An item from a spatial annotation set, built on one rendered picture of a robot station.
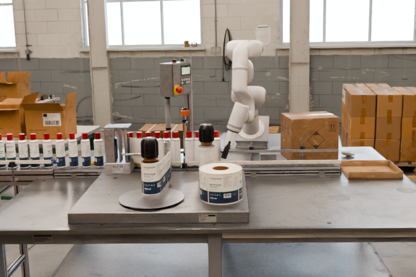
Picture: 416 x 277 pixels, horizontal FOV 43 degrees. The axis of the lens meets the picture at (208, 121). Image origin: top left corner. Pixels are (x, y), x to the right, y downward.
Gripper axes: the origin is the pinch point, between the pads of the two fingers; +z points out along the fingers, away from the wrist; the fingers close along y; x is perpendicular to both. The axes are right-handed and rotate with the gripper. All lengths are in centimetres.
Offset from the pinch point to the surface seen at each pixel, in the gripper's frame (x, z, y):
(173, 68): -44, -38, 1
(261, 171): 22.6, 1.0, 5.4
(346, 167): 72, -14, -10
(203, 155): -12.3, -3.7, 32.0
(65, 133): -120, 55, -126
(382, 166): 92, -21, -11
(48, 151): -97, 31, 2
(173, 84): -41, -29, 0
